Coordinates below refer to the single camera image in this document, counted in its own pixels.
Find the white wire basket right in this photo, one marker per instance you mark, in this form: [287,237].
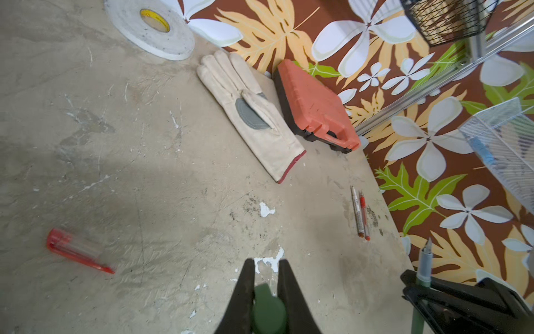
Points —
[502,138]

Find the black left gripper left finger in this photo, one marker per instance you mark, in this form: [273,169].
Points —
[237,318]

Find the aluminium frame post right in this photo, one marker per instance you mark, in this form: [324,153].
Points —
[512,34]

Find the dark green pen cap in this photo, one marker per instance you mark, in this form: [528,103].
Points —
[268,312]

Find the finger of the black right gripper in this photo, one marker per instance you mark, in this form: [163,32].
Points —
[486,307]

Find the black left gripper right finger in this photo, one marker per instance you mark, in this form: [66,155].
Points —
[299,318]

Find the beige work glove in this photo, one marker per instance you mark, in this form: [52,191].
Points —
[259,123]

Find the dark green pen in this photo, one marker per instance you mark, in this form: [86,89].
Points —
[424,279]

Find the white tape roll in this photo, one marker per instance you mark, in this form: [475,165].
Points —
[154,26]

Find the red plastic tool case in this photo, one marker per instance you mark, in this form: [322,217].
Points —
[312,110]

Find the red pen cap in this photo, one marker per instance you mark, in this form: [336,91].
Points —
[80,250]

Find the white marker pen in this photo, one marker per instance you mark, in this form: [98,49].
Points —
[358,213]

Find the black wire basket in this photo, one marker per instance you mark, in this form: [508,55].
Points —
[447,21]

